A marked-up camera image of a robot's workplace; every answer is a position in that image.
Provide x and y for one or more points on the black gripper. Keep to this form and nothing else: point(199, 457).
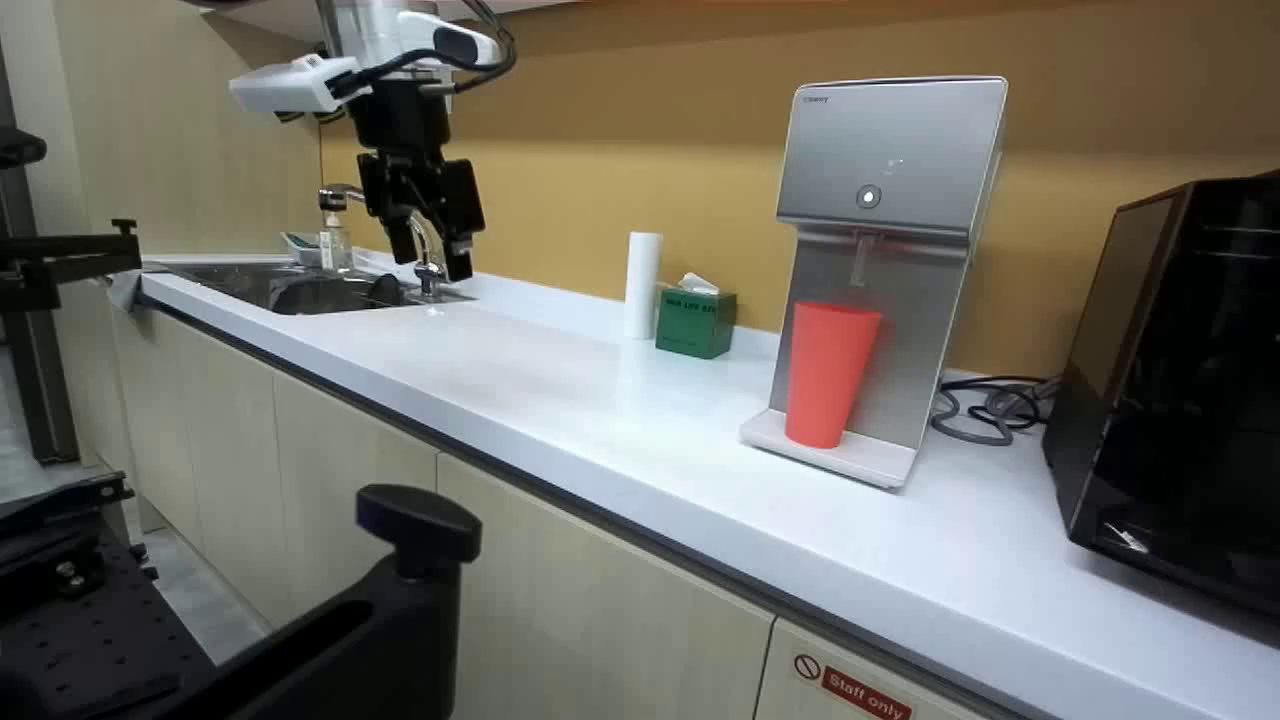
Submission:
point(403, 134)

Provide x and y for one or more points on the orange plastic cup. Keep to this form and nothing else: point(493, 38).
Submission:
point(830, 372)

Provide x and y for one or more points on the small clear soap bottle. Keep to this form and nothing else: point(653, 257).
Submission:
point(333, 244)

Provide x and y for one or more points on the stainless steel sink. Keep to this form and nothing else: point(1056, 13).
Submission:
point(266, 283)

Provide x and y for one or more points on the white paper roll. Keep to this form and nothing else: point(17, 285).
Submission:
point(642, 285)

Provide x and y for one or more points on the green tissue box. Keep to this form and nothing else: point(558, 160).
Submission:
point(695, 320)

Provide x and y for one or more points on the silver water dispenser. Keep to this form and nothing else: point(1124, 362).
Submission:
point(886, 145)

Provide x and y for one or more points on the beige cabinet door with sticker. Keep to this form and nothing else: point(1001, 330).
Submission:
point(827, 695)

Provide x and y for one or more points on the red warning sticker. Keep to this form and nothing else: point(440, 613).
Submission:
point(867, 695)

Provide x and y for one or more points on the black countertop oven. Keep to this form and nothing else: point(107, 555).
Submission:
point(1184, 385)

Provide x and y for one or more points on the black camera stand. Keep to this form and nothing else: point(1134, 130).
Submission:
point(35, 304)

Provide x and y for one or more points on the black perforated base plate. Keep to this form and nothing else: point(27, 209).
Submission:
point(64, 626)

